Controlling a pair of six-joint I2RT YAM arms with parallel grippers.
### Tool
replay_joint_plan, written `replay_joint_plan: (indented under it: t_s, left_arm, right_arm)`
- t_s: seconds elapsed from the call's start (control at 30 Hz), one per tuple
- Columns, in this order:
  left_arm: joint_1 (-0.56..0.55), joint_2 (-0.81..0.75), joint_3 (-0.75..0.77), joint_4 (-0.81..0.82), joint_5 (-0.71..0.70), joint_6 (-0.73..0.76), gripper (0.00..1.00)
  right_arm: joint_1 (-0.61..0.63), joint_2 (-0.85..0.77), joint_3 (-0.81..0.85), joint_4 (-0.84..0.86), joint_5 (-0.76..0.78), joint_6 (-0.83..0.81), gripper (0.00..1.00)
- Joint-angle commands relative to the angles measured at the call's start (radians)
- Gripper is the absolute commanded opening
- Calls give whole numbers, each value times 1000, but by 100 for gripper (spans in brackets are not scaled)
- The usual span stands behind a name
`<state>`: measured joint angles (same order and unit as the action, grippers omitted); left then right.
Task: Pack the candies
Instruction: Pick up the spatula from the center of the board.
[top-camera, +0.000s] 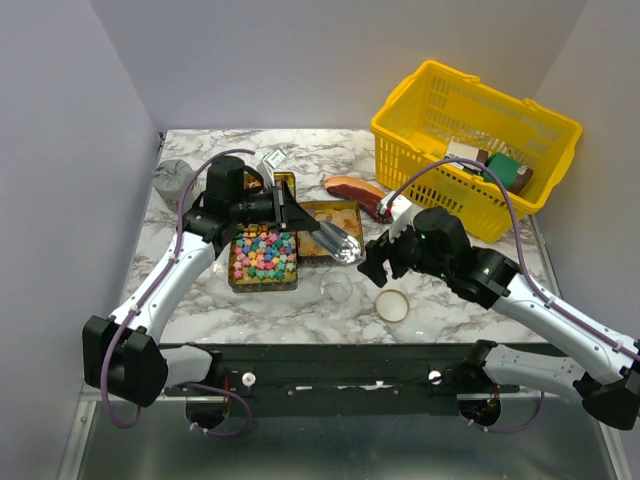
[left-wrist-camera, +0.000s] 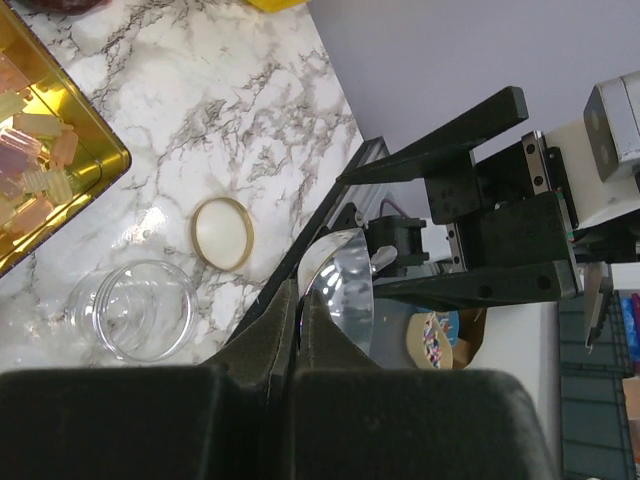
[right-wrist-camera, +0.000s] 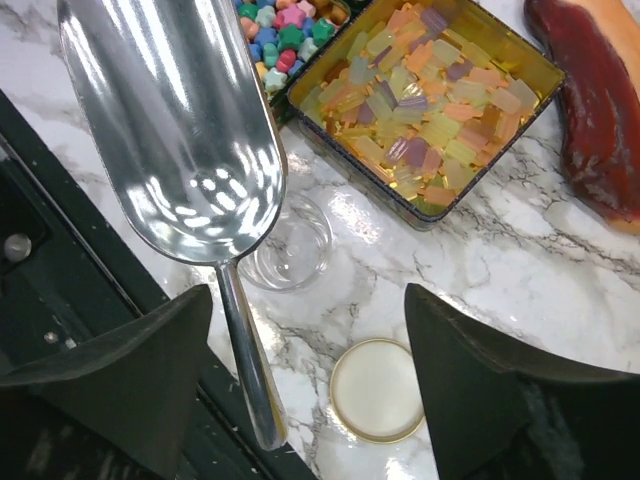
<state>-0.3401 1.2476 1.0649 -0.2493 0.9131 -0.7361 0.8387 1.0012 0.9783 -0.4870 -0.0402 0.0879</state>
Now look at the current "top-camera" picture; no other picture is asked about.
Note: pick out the tin of popsicle gummies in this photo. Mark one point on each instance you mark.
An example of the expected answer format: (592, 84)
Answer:
(344, 214)

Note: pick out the round jar lid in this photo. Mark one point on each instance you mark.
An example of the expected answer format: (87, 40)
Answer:
(392, 306)

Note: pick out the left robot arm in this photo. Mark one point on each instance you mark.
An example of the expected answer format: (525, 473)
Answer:
(165, 280)

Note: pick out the black white packet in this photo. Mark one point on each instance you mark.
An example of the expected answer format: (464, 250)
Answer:
(456, 151)

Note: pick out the grey drawstring pouch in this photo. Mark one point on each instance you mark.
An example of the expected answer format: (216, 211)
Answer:
(170, 180)

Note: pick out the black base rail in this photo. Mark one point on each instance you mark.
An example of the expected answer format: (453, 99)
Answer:
(302, 380)

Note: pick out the brown chocolate bar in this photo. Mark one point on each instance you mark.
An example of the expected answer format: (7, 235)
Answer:
(524, 174)

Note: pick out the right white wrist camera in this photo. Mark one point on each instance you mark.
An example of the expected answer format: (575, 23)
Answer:
(399, 211)

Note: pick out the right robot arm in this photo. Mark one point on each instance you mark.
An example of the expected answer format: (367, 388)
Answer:
(599, 367)

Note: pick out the green box in basket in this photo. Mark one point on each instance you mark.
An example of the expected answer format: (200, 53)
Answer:
(505, 168)

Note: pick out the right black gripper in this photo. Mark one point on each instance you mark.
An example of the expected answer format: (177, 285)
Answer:
(377, 251)

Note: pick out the fake bacon slab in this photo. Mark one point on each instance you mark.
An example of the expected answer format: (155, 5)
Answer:
(366, 195)

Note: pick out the small glass jar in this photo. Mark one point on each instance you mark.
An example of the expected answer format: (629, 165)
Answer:
(335, 287)

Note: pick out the yellow shopping basket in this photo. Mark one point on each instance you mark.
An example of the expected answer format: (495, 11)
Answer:
(437, 106)

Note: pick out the metal candy scoop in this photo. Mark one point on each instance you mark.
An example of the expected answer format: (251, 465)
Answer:
(340, 246)

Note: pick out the tin of star candies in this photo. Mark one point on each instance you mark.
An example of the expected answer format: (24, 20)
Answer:
(263, 260)

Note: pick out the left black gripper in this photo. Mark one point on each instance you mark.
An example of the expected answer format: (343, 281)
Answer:
(294, 217)

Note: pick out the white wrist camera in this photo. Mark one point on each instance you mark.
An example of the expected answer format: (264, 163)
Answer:
(399, 211)
(267, 165)

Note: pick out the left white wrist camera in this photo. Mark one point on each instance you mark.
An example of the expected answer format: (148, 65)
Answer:
(267, 165)

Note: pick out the tin of lollipops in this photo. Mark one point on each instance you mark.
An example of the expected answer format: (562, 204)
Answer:
(280, 185)

